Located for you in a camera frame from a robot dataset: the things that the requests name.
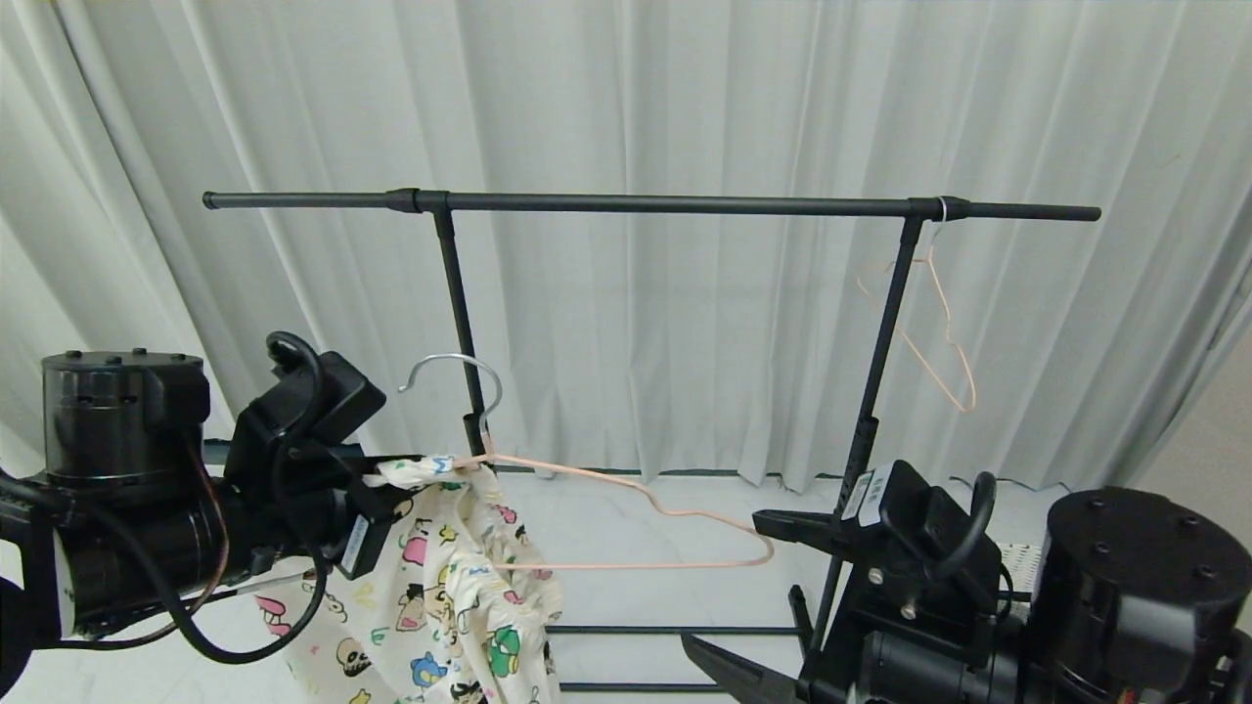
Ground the black cable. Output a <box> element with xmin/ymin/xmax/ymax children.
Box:
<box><xmin>929</xmin><ymin>472</ymin><xmax>1001</xmax><ymax>588</ymax></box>
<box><xmin>83</xmin><ymin>330</ymin><xmax>332</xmax><ymax>668</ymax></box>

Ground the cream printed garment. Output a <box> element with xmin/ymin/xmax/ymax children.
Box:
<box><xmin>256</xmin><ymin>455</ymin><xmax>566</xmax><ymax>704</ymax></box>

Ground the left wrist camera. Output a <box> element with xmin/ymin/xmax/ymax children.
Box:
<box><xmin>223</xmin><ymin>332</ymin><xmax>388</xmax><ymax>482</ymax></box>

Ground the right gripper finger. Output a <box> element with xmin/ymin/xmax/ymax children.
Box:
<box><xmin>753</xmin><ymin>509</ymin><xmax>848</xmax><ymax>550</ymax></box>
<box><xmin>682</xmin><ymin>634</ymin><xmax>813</xmax><ymax>704</ymax></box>

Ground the black clothes rack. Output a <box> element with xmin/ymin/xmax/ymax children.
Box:
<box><xmin>202</xmin><ymin>188</ymin><xmax>1103</xmax><ymax>695</ymax></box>

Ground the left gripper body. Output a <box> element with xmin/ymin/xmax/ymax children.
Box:
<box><xmin>235</xmin><ymin>458</ymin><xmax>414</xmax><ymax>588</ymax></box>

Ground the white curtain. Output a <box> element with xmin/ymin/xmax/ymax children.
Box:
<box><xmin>0</xmin><ymin>0</ymin><xmax>1252</xmax><ymax>495</ymax></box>

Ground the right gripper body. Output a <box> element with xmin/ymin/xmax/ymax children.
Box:
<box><xmin>797</xmin><ymin>462</ymin><xmax>1038</xmax><ymax>704</ymax></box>

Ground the pink clothes hanger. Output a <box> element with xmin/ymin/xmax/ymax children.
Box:
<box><xmin>397</xmin><ymin>352</ymin><xmax>777</xmax><ymax>574</ymax></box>
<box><xmin>856</xmin><ymin>223</ymin><xmax>979</xmax><ymax>414</ymax></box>

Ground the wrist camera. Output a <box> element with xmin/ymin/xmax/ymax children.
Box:
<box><xmin>885</xmin><ymin>460</ymin><xmax>1001</xmax><ymax>627</ymax></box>
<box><xmin>223</xmin><ymin>332</ymin><xmax>388</xmax><ymax>482</ymax></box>

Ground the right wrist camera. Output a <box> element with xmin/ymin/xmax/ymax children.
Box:
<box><xmin>885</xmin><ymin>460</ymin><xmax>1001</xmax><ymax>627</ymax></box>

